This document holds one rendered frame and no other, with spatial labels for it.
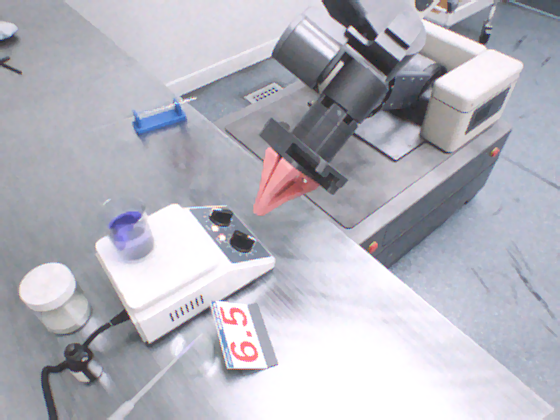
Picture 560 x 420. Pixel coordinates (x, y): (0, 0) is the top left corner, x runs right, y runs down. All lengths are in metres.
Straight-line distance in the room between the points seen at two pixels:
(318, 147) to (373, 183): 0.84
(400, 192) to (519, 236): 0.66
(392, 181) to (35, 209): 0.94
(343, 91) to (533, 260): 1.39
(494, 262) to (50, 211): 1.41
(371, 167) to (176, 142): 0.70
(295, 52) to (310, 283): 0.31
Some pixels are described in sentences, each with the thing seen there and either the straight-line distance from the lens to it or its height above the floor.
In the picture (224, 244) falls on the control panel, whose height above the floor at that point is 0.81.
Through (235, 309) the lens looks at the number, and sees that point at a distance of 0.59.
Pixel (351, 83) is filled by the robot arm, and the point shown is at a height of 1.02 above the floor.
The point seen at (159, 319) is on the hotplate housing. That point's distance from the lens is 0.56.
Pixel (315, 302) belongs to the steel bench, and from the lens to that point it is 0.61.
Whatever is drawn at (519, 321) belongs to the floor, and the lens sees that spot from 1.62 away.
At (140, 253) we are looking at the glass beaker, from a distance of 0.55.
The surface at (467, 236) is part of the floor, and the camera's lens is 1.76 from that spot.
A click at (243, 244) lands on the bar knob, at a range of 0.60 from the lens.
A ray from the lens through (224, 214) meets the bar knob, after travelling 0.63.
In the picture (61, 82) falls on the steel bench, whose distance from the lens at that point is 1.10.
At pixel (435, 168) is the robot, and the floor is 0.36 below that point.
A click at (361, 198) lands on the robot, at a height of 0.36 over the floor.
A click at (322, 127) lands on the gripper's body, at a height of 0.98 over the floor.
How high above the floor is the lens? 1.28
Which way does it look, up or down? 49 degrees down
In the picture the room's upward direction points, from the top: straight up
